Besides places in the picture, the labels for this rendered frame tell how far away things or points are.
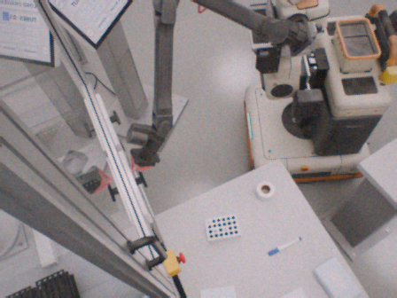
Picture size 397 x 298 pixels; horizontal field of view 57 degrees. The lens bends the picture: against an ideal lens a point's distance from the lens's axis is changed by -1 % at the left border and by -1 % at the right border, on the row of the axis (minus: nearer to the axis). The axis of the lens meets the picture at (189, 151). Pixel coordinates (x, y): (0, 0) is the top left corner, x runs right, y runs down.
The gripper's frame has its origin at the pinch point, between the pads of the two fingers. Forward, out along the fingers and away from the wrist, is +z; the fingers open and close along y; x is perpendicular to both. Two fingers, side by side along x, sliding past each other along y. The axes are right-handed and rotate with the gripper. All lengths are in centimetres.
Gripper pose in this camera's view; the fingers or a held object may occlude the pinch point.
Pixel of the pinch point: (136, 169)
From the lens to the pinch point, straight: 141.5
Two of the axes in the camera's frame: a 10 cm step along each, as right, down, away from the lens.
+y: -7.8, 0.3, -6.2
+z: -4.7, 6.2, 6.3
